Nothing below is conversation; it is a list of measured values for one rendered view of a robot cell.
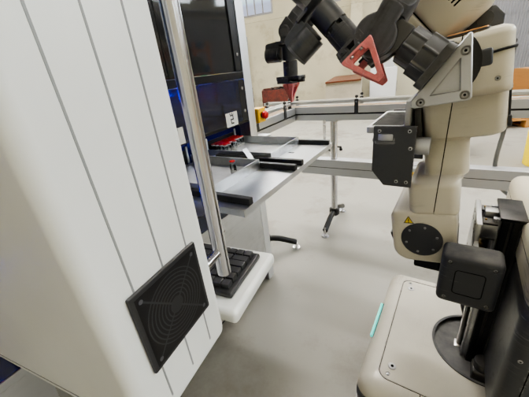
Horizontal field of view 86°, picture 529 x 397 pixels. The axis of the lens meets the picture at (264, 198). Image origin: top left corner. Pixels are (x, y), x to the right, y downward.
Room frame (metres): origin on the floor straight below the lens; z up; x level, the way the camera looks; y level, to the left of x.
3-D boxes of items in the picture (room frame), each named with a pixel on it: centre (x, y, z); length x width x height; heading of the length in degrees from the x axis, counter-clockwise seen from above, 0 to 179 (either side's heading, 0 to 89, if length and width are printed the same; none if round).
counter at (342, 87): (7.68, -2.40, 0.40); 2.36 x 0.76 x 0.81; 159
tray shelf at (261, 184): (1.09, 0.06, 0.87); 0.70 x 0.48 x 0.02; 146
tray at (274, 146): (1.27, 0.03, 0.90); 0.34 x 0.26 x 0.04; 57
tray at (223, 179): (0.99, 0.22, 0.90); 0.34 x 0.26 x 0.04; 56
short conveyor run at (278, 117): (1.86, -0.05, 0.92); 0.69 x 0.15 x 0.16; 146
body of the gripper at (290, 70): (1.23, -0.16, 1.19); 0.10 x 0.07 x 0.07; 57
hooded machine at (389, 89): (8.18, -3.57, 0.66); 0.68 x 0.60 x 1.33; 69
